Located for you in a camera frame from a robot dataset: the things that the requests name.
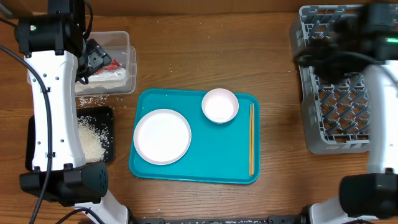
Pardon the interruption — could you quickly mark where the red snack wrapper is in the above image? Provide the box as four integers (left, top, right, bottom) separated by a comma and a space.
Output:
97, 59, 121, 73

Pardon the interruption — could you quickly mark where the food scraps and rice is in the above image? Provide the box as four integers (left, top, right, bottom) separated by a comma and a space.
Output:
78, 116, 113, 163

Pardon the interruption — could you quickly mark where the large pink plate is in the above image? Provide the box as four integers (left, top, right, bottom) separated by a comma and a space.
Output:
133, 109, 192, 166

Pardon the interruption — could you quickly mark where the small pink saucer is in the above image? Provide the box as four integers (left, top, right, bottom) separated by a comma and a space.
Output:
201, 88, 239, 124

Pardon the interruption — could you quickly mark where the wooden chopstick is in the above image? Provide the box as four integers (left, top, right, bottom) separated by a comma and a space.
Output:
250, 104, 254, 175
249, 104, 252, 176

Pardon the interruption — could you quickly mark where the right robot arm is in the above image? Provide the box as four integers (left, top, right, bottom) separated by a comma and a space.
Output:
290, 1, 397, 223

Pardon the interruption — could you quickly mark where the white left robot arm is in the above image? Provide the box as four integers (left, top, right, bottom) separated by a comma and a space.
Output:
15, 1, 134, 223

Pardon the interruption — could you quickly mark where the clear plastic waste bin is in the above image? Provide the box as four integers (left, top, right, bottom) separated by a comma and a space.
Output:
24, 31, 137, 100

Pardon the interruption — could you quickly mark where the grey dishwasher rack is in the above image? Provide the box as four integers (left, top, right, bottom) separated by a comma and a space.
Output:
289, 3, 398, 155

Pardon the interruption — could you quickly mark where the white tissue pile in bin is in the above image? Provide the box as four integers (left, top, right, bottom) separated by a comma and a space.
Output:
75, 67, 127, 95

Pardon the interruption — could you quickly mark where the black rectangular tray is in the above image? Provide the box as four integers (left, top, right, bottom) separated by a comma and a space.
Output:
25, 106, 115, 172

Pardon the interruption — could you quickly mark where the teal serving tray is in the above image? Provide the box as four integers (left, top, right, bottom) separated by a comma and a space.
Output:
129, 88, 261, 184

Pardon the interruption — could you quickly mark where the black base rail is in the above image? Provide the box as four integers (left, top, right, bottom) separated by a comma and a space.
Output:
137, 215, 301, 224

